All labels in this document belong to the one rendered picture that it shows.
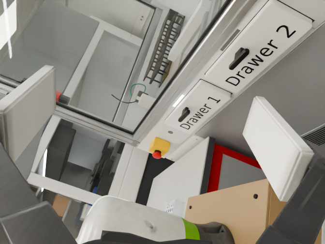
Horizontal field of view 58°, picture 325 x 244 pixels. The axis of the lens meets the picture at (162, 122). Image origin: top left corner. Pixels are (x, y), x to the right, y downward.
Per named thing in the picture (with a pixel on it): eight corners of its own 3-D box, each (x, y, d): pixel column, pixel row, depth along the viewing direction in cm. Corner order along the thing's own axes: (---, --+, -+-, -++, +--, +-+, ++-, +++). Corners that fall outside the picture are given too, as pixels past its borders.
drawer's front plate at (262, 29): (314, 25, 62) (271, 2, 60) (236, 94, 86) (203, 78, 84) (314, 20, 63) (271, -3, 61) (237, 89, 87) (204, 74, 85)
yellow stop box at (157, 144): (168, 153, 123) (152, 146, 122) (162, 158, 129) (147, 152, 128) (170, 142, 126) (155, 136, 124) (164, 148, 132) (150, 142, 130)
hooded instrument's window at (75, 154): (111, 212, 156) (27, 183, 147) (75, 239, 305) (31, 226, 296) (161, 58, 215) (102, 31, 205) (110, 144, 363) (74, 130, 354)
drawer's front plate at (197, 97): (231, 98, 89) (199, 83, 86) (189, 134, 113) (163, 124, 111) (232, 93, 89) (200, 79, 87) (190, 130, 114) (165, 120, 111)
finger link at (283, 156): (301, 150, 13) (316, 152, 13) (254, 95, 19) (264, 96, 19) (278, 202, 14) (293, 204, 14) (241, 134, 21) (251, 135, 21)
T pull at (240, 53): (250, 53, 68) (245, 50, 68) (232, 71, 74) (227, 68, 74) (251, 42, 70) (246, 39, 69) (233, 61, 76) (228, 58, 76)
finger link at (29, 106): (9, 171, 13) (-8, 169, 13) (56, 109, 20) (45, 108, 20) (4, 111, 12) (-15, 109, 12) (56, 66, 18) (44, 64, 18)
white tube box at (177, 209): (177, 237, 101) (167, 234, 100) (168, 239, 108) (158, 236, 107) (184, 203, 107) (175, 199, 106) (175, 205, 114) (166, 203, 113)
